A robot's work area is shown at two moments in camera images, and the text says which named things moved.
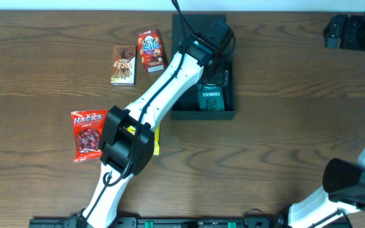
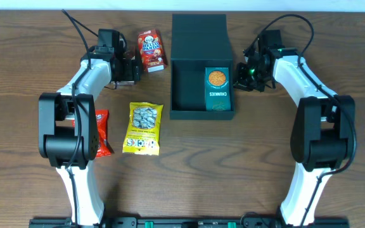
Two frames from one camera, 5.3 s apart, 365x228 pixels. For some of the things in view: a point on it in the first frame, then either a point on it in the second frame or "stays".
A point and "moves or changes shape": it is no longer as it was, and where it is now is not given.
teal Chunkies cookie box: [211, 99] moves or changes shape
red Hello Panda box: [151, 49] stays
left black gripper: [216, 78] to [132, 72]
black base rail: [168, 222] stays
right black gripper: [330, 36] to [243, 76]
